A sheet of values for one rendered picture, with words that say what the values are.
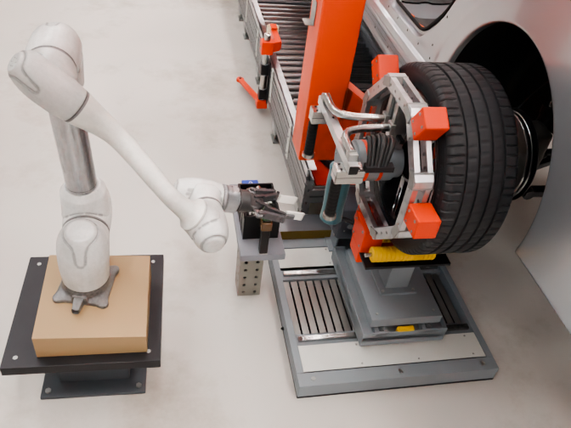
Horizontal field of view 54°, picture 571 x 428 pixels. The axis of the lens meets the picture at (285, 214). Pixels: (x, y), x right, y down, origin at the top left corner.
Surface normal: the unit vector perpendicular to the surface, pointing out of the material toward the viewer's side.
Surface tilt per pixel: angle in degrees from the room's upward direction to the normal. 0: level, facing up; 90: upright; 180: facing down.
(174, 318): 0
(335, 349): 0
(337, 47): 90
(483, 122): 35
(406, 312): 0
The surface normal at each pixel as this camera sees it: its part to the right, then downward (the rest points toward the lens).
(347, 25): 0.17, 0.66
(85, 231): 0.17, -0.63
